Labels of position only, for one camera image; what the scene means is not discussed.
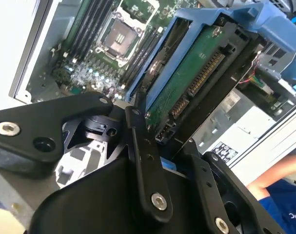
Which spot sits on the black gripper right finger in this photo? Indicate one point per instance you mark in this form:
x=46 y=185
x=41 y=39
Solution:
x=211 y=195

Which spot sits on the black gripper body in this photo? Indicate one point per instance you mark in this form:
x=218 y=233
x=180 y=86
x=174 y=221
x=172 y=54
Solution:
x=101 y=207

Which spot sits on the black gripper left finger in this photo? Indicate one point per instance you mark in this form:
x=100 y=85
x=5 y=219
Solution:
x=40 y=122

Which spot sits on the hard disk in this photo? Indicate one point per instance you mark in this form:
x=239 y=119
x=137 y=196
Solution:
x=186 y=73

